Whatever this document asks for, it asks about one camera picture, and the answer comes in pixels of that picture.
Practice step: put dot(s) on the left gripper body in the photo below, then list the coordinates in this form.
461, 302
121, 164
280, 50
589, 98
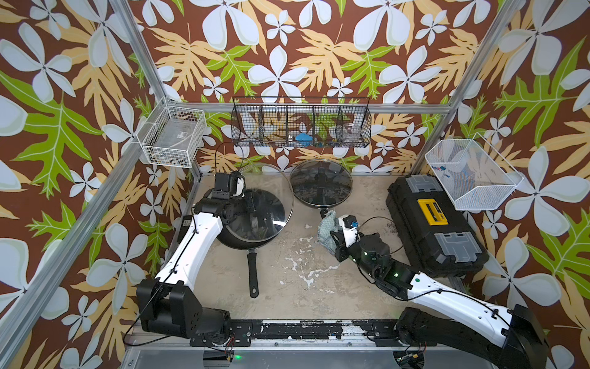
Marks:
248, 202

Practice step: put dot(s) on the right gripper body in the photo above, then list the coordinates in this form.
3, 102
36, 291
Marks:
343, 252

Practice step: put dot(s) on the glass pot lid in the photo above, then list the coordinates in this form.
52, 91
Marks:
270, 178

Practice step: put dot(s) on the green microfibre cloth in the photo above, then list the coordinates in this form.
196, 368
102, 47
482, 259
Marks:
328, 224

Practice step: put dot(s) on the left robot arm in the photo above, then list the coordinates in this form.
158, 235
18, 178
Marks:
168, 304

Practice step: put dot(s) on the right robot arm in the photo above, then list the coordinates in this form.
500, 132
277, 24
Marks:
508, 337

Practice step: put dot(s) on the small pan with lid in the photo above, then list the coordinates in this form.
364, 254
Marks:
321, 184

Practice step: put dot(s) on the large black frying pan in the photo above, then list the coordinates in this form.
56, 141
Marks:
251, 258

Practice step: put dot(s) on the black power adapter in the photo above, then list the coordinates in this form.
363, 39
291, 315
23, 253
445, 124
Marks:
185, 224

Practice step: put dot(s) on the black yellow toolbox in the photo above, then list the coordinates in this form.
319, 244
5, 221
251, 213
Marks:
436, 237

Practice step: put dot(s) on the white mesh basket right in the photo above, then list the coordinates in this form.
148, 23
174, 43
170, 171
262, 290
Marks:
473, 173

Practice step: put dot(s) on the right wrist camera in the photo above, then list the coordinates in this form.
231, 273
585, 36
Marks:
349, 226

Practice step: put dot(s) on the black wire basket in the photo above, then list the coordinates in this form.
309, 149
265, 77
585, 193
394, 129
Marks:
300, 122

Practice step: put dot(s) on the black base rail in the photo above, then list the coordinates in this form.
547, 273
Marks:
246, 333

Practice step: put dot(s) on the white wire basket left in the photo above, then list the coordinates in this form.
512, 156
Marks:
171, 135

